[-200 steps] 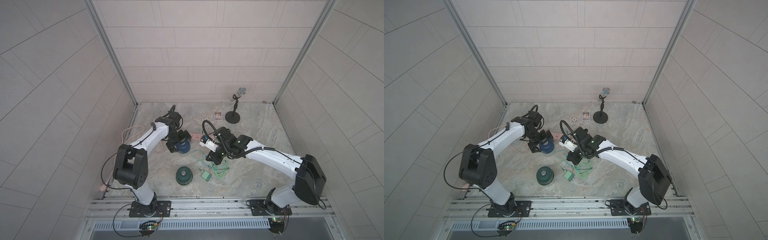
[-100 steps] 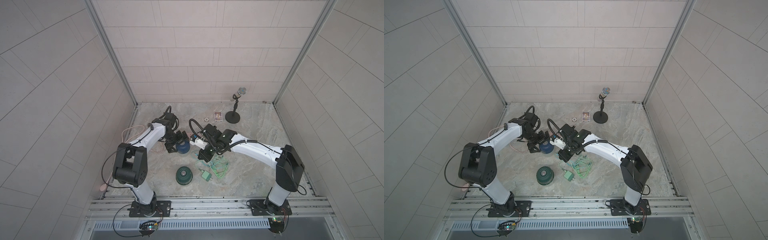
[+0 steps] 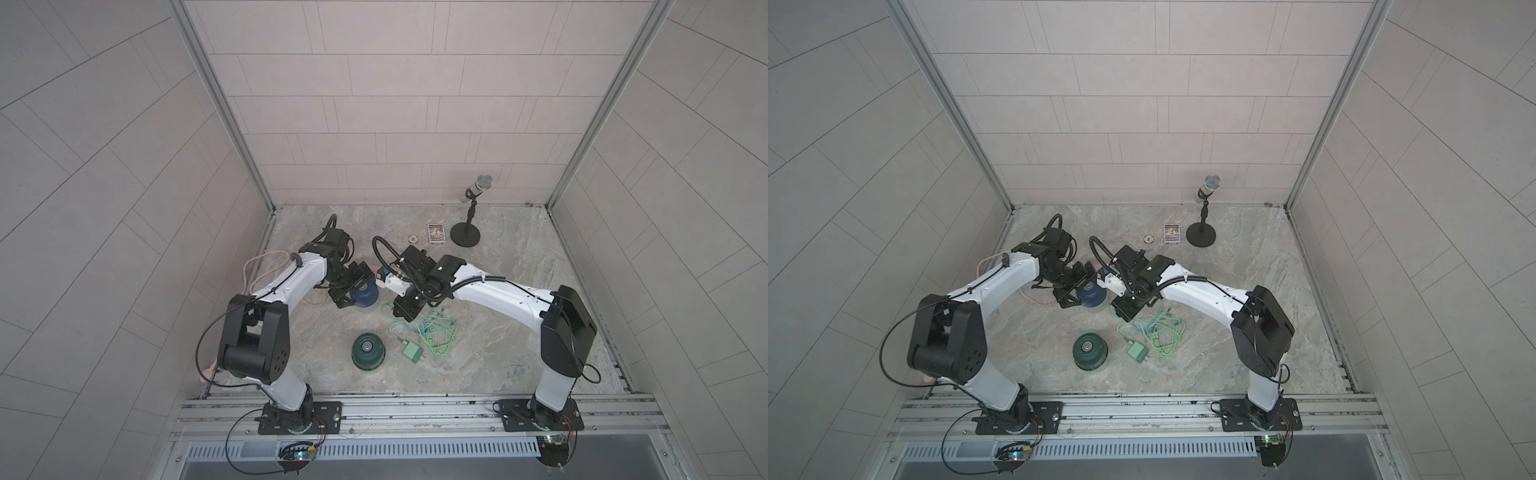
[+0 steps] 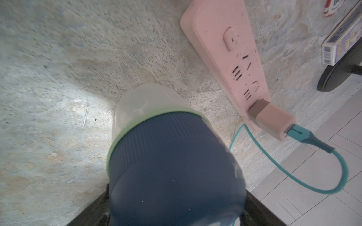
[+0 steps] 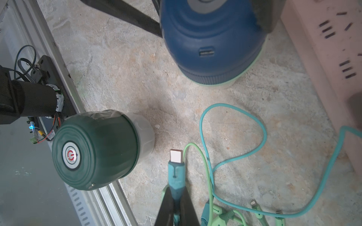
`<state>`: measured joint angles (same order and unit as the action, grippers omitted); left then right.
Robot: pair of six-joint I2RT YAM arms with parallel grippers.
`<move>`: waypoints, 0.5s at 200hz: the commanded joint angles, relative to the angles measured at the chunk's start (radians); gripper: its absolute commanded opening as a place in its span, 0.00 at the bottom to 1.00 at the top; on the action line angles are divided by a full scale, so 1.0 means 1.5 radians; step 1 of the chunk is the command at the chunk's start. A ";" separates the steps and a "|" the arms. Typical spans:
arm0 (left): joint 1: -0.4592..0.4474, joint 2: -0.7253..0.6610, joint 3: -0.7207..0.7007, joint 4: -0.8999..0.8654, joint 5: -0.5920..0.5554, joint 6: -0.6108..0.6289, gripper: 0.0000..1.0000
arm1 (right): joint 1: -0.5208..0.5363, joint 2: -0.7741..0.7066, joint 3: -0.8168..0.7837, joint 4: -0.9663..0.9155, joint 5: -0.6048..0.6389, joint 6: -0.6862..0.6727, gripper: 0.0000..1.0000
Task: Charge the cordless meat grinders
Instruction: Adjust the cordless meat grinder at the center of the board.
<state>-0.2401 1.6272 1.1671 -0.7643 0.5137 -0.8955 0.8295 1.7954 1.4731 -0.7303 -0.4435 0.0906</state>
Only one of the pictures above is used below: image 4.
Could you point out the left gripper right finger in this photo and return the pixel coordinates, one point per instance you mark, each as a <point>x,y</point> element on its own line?
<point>256,214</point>

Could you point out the pink USB charger adapter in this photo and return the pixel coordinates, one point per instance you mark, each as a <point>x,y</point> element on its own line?
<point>271,119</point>

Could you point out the small playing card box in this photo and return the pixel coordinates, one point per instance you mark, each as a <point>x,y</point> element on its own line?
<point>343,37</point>

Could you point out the pink power strip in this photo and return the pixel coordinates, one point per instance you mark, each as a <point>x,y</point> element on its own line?
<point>221,33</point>

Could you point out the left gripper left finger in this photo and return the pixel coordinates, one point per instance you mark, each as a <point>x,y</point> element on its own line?
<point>96,214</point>

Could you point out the blue cordless meat grinder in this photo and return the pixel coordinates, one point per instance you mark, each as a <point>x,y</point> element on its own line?
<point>167,166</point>

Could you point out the black microphone stand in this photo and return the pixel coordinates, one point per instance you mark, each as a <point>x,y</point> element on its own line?
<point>349,64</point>

